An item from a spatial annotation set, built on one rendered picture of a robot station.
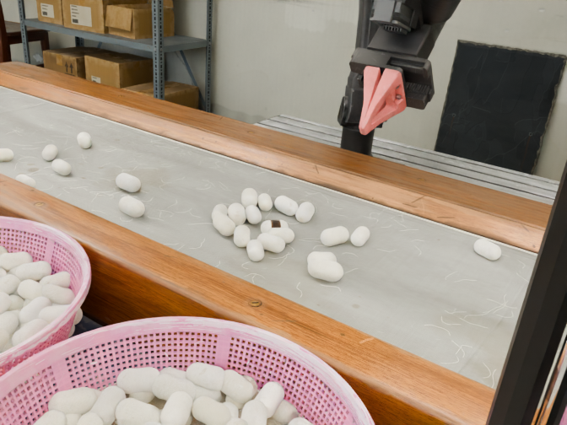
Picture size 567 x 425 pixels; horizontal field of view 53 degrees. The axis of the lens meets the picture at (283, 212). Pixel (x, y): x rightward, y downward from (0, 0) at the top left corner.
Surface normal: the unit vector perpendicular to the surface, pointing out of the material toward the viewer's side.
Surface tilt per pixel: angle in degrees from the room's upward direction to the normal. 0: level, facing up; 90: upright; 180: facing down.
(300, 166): 45
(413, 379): 0
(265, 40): 90
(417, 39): 40
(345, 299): 0
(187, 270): 0
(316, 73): 90
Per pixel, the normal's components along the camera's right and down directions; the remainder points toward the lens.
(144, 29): 0.78, 0.32
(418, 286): 0.07, -0.90
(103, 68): -0.57, 0.32
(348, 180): -0.34, -0.42
